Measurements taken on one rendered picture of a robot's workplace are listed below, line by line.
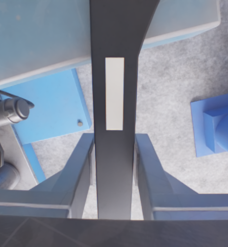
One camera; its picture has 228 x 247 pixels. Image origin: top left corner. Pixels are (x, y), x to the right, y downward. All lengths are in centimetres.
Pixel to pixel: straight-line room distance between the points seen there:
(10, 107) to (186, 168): 127
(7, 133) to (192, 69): 132
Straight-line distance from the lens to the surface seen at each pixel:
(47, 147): 143
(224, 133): 119
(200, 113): 135
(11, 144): 136
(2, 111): 82
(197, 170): 155
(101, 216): 17
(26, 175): 143
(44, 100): 118
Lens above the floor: 119
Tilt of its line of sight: 73 degrees down
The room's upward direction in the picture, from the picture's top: 175 degrees counter-clockwise
